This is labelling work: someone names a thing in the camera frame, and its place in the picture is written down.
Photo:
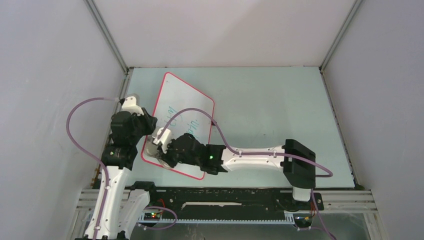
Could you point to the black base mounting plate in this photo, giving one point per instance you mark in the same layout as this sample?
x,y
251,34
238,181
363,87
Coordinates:
x,y
233,204

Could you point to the corner aluminium post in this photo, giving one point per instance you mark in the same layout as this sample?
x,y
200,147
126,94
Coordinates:
x,y
100,22
340,34

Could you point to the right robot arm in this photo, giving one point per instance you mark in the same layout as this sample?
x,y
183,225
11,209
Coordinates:
x,y
293,159

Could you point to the grey mesh sponge eraser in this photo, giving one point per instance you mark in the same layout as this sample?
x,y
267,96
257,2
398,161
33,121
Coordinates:
x,y
151,150

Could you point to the aluminium frame rail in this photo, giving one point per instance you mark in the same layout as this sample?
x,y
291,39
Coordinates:
x,y
334,202

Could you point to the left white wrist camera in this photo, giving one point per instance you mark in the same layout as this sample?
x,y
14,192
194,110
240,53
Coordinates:
x,y
130,104

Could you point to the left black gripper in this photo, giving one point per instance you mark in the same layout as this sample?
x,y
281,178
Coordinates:
x,y
151,121

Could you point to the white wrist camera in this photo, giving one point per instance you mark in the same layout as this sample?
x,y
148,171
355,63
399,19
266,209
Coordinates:
x,y
161,138
130,104

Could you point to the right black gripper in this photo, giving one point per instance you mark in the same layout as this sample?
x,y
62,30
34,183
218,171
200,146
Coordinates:
x,y
167,156

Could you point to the pink-framed whiteboard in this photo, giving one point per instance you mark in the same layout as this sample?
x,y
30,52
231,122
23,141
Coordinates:
x,y
172,100

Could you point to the left corner aluminium post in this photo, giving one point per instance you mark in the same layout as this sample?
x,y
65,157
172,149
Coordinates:
x,y
100,22

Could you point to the right corner aluminium post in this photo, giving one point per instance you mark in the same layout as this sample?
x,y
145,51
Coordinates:
x,y
340,34

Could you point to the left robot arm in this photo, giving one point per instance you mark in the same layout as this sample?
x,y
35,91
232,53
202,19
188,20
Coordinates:
x,y
111,221

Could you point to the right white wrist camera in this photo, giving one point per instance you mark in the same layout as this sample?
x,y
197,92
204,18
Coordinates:
x,y
161,138

